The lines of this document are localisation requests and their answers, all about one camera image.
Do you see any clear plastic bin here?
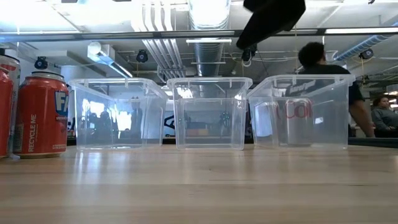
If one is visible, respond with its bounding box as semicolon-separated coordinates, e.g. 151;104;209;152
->
166;77;254;151
67;77;169;151
247;73;356;151

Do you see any silver Diet Coke can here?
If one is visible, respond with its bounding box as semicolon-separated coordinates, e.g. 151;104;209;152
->
279;98;315;147
0;54;22;156

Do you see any red Fanta soda can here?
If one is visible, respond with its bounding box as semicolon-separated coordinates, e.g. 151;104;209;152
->
0;66;14;159
14;70;70;159

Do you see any standing person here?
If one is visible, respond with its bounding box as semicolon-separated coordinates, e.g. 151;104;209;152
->
285;41;376;138

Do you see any white ceiling light bar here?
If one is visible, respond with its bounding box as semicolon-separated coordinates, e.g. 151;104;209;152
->
185;39;233;45

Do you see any white ceiling pipe bundle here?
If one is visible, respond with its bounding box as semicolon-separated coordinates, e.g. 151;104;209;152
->
130;0;187;80

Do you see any grey overhead beam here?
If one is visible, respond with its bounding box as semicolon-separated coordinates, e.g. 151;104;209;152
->
0;27;398;43

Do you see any seated person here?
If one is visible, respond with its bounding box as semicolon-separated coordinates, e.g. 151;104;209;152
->
371;95;398;139

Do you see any white dome ceiling fixture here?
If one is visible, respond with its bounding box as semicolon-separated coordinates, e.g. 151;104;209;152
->
87;41;102;55

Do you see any silver round ceiling duct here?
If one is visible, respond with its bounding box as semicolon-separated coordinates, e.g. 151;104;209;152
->
188;0;231;78

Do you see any blue spiral ceiling duct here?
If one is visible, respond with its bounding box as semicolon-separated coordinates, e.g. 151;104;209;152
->
334;21;398;62

